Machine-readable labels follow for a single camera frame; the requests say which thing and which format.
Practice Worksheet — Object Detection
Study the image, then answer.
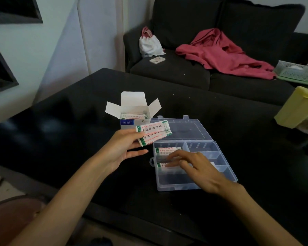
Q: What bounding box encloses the person's right hand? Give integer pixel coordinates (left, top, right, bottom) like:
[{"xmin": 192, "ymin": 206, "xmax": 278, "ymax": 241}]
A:
[{"xmin": 164, "ymin": 150, "xmax": 233, "ymax": 197}]

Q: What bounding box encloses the person's left hand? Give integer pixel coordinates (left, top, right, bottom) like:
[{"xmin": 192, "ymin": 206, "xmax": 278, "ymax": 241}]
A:
[{"xmin": 102, "ymin": 128, "xmax": 149, "ymax": 175}]

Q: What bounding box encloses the person's right forearm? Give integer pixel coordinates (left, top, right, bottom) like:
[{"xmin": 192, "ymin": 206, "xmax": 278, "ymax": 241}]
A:
[{"xmin": 218, "ymin": 183, "xmax": 304, "ymax": 246}]

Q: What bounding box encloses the person's left forearm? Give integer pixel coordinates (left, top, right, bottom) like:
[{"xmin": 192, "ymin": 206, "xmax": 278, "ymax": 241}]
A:
[{"xmin": 7, "ymin": 154, "xmax": 111, "ymax": 246}]

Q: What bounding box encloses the clear plastic organizer box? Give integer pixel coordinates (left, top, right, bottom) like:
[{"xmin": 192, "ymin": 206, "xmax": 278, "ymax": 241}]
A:
[{"xmin": 149, "ymin": 115, "xmax": 238, "ymax": 192}]

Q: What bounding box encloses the stack of wrapped bandages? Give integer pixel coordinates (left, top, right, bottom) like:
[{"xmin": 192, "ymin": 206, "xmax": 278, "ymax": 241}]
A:
[{"xmin": 121, "ymin": 113, "xmax": 147, "ymax": 120}]

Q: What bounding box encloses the open white cardboard box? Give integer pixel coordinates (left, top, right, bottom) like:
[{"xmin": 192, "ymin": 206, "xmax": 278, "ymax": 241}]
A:
[{"xmin": 105, "ymin": 91, "xmax": 162, "ymax": 130}]

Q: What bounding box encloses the dark grey sofa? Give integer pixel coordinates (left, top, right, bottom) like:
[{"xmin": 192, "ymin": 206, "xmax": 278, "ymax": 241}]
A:
[{"xmin": 123, "ymin": 0, "xmax": 308, "ymax": 106}]

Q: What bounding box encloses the red garment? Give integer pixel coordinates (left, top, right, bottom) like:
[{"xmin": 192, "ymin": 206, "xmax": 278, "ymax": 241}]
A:
[{"xmin": 175, "ymin": 28, "xmax": 277, "ymax": 80}]

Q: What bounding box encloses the yellow plastic container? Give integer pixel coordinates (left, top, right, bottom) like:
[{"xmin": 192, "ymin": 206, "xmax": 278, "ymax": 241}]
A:
[{"xmin": 274, "ymin": 86, "xmax": 308, "ymax": 129}]

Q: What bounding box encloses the dark grey sofa back cushion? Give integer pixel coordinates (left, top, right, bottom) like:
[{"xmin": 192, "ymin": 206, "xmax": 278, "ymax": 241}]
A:
[
  {"xmin": 218, "ymin": 0, "xmax": 305, "ymax": 67},
  {"xmin": 151, "ymin": 0, "xmax": 224, "ymax": 51}
]

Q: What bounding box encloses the white plastic mesh basket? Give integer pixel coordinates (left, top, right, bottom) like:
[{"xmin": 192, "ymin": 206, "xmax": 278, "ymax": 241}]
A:
[{"xmin": 274, "ymin": 60, "xmax": 308, "ymax": 81}]

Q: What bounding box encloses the green plastic tray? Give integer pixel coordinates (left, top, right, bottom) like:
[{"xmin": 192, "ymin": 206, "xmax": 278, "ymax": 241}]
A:
[{"xmin": 276, "ymin": 75, "xmax": 308, "ymax": 87}]

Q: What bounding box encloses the reddish brown stool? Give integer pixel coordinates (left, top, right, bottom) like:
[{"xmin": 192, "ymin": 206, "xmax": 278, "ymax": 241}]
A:
[{"xmin": 0, "ymin": 196, "xmax": 47, "ymax": 246}]

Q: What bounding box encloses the white drawstring bag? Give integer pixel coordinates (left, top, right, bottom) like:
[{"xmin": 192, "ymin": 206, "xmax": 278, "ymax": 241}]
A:
[{"xmin": 139, "ymin": 26, "xmax": 166, "ymax": 58}]

